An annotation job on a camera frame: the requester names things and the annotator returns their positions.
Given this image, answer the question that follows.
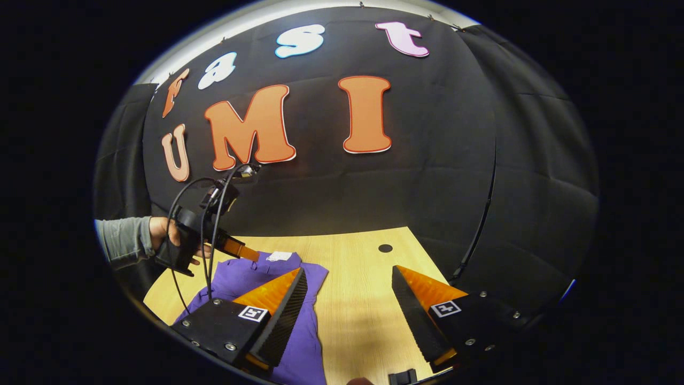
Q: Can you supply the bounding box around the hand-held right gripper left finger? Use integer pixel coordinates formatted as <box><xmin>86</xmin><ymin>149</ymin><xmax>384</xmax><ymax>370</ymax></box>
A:
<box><xmin>171</xmin><ymin>267</ymin><xmax>309</xmax><ymax>375</ymax></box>

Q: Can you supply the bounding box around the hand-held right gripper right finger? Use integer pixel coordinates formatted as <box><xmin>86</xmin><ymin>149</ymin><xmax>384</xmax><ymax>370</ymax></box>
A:
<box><xmin>391</xmin><ymin>265</ymin><xmax>535</xmax><ymax>374</ymax></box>

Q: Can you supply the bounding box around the purple knit garment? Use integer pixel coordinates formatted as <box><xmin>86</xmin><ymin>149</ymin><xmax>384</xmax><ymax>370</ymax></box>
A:
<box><xmin>174</xmin><ymin>251</ymin><xmax>329</xmax><ymax>385</ymax></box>

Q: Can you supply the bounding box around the black backdrop cloth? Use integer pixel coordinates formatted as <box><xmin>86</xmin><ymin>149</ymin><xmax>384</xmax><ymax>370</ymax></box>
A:
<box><xmin>94</xmin><ymin>5</ymin><xmax>599</xmax><ymax>321</ymax></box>

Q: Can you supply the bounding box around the black cable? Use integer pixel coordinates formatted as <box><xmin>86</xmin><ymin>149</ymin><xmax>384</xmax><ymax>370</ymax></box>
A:
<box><xmin>167</xmin><ymin>178</ymin><xmax>217</xmax><ymax>313</ymax></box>
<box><xmin>200</xmin><ymin>166</ymin><xmax>252</xmax><ymax>301</ymax></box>

